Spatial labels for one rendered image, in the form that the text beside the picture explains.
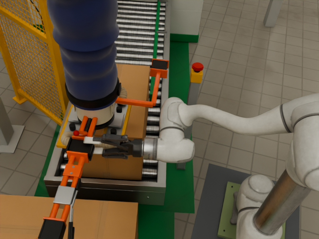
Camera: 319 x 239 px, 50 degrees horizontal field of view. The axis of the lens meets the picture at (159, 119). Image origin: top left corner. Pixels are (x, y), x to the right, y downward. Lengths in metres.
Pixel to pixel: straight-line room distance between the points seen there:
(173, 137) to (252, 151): 1.77
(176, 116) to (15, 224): 1.11
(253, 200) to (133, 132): 0.69
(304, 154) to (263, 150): 2.11
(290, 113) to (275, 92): 2.55
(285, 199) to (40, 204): 1.36
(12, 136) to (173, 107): 1.99
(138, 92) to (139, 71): 0.19
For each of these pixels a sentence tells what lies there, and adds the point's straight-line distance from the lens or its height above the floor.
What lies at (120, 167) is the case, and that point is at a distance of 1.99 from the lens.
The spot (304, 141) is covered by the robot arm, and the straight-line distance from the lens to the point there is 1.04.
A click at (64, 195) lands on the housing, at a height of 1.21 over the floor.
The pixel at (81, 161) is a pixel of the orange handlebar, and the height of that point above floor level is 1.21.
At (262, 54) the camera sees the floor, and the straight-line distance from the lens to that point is 4.18.
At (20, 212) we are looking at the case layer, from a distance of 2.10.
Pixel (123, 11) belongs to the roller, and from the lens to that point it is 3.57.
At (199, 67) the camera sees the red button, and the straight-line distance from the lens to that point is 2.08.
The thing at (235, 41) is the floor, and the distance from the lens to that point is 4.29.
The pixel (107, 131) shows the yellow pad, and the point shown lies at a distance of 1.60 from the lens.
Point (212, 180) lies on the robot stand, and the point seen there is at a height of 0.75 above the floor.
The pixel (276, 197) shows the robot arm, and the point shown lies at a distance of 1.25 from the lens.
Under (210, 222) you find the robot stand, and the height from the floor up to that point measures 0.75.
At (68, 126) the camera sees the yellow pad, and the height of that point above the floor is 1.10.
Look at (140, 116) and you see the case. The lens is 1.87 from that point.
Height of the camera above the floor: 2.31
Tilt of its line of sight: 47 degrees down
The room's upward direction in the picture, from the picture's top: 4 degrees clockwise
